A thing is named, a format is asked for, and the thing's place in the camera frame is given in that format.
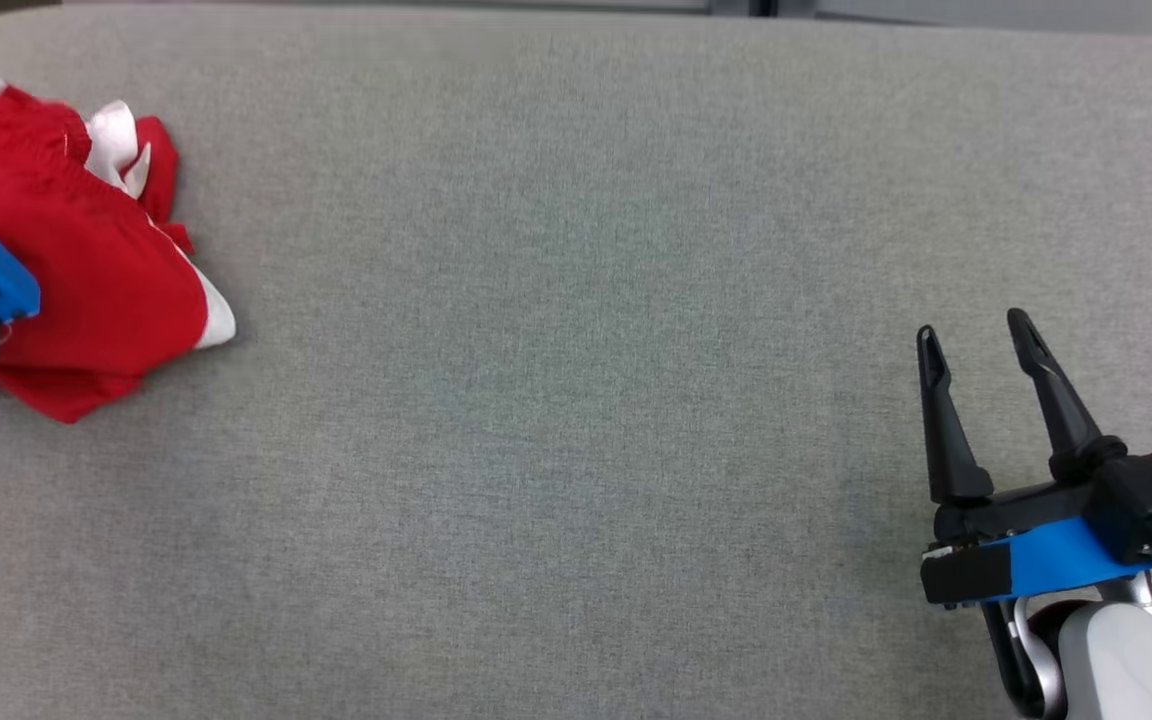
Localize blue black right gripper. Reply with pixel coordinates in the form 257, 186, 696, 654
916, 308, 1152, 609

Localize red shorts with white stripe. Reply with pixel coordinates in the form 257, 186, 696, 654
0, 160, 237, 424

